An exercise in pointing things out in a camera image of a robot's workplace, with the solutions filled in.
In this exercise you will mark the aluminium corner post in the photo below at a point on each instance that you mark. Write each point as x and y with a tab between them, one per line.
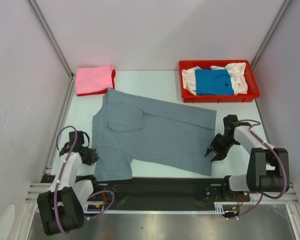
271	31
39	16

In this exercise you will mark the folded red t-shirt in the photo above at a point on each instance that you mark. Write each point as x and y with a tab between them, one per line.
94	83

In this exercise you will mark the black mounting base plate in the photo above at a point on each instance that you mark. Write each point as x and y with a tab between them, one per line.
169	194

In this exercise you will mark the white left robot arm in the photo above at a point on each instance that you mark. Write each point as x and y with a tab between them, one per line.
61	208

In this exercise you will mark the white slotted cable duct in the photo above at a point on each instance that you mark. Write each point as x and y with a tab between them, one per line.
96	208

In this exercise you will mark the white t-shirt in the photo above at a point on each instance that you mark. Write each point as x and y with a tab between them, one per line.
235	70

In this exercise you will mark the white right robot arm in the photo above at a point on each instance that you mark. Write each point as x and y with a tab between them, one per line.
268	166

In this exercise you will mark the blue t-shirt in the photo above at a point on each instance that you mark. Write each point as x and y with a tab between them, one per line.
213	82

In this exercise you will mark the red plastic bin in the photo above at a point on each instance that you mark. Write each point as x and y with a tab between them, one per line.
252	86

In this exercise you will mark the right aluminium corner post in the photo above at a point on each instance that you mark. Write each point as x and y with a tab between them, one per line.
271	31

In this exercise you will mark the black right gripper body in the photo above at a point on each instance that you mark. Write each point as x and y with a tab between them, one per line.
222	144

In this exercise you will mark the left aluminium corner post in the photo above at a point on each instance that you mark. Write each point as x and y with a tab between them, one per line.
39	16

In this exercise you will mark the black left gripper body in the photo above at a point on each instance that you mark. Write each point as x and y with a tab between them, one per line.
89	159

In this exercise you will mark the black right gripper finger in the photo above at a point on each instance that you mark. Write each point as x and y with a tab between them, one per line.
208	151
218	157

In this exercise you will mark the grey polo shirt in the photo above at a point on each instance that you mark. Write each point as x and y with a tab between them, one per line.
130	127

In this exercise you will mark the folded pink t-shirt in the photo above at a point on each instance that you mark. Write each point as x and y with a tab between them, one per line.
103	68

